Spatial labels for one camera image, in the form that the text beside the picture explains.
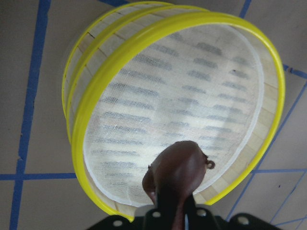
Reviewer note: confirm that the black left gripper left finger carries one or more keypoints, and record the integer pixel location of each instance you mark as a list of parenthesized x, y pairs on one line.
[(167, 198)]

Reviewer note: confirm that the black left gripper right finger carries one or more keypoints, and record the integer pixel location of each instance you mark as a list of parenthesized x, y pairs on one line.
[(189, 205)]

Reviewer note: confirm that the brown round bun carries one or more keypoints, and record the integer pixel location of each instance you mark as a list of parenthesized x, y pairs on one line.
[(185, 163)]

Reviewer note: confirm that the yellow steamer basket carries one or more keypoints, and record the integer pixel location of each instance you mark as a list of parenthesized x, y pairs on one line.
[(101, 39), (203, 76)]

